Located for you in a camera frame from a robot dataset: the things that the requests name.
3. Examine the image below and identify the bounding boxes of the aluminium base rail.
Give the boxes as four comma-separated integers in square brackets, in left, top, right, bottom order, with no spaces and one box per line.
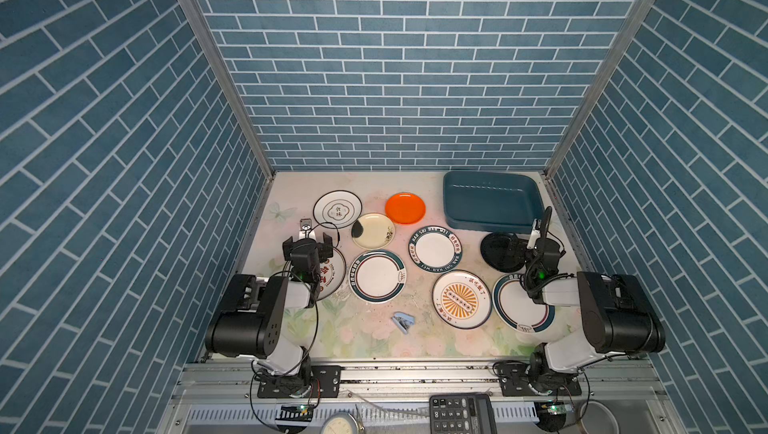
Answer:
[171,358,668,404]

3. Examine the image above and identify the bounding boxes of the teal plastic bin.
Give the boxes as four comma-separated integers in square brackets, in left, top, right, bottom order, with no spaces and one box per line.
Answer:
[443,171,545,234]

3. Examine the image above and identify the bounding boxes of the black mounting plate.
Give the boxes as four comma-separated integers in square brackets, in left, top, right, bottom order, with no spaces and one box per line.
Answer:
[491,360,582,397]
[256,365,342,399]

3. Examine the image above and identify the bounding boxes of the round white clock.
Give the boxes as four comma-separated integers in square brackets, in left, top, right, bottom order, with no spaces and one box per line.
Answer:
[320,412,365,434]

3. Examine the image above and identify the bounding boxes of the white plate green cloud motif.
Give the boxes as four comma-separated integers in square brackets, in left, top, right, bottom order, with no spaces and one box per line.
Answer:
[313,190,363,229]

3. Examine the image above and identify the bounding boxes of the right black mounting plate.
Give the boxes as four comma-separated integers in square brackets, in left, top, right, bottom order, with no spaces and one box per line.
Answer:
[491,360,582,397]

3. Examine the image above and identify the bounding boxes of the white plate green red rim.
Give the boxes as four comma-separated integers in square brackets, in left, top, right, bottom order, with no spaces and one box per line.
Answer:
[348,250,407,304]

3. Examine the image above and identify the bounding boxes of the white plate red characters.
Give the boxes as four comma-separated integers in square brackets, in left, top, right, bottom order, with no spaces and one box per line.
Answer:
[317,248,347,300]

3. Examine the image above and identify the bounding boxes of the white plate hao shi rim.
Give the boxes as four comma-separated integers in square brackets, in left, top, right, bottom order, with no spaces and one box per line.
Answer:
[408,225,463,274]

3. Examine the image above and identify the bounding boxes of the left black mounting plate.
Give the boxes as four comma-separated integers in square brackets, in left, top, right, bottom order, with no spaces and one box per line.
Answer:
[256,365,342,399]

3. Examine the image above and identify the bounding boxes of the black calculator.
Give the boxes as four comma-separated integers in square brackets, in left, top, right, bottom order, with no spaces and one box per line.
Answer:
[429,393,497,434]

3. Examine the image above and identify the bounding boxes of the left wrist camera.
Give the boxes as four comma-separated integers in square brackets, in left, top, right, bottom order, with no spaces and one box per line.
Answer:
[298,218,314,239]

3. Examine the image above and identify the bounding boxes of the small blue stapler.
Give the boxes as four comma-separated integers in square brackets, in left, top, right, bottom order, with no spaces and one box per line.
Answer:
[391,312,415,334]

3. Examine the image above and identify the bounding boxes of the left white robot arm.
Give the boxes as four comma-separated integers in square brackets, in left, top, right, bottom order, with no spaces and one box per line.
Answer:
[205,234,341,399]

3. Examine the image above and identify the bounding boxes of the small black plate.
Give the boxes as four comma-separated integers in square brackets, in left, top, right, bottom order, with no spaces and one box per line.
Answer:
[480,233,528,274]

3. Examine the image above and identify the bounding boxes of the cream plate black brushstroke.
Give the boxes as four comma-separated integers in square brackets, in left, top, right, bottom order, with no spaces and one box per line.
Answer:
[351,213,396,250]

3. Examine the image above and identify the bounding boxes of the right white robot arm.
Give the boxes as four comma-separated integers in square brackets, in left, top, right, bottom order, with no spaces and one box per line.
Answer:
[498,237,666,397]

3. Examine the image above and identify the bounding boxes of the small orange plate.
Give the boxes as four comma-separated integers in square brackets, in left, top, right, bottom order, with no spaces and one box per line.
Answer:
[385,192,426,225]

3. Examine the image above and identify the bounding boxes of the white plate orange sunburst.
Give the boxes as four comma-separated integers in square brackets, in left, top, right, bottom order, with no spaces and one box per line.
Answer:
[432,270,493,330]

